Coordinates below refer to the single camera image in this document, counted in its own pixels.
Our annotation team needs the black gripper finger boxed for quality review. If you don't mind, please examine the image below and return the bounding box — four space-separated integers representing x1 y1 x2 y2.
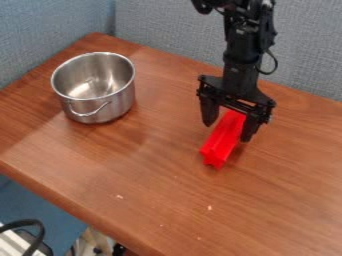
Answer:
240 112 262 142
199 96 219 127

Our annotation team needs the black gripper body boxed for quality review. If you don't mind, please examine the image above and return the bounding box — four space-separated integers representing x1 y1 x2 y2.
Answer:
196 63 276 124

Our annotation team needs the red star-shaped block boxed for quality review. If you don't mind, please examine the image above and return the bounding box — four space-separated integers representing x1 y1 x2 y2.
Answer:
199 111 246 169

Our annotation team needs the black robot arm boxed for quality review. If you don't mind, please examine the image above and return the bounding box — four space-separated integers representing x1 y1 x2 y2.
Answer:
191 0 278 142

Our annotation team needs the metal pot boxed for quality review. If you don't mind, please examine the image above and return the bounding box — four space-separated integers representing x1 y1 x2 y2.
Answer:
51 52 136 124

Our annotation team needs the white striped object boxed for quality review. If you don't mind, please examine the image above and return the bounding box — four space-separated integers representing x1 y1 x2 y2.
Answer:
0 223 53 256

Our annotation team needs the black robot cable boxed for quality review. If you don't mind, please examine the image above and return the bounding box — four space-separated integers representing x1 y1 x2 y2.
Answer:
255 48 279 76

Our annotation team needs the black cable loop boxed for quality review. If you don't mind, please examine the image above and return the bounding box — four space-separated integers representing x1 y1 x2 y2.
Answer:
0 218 47 256

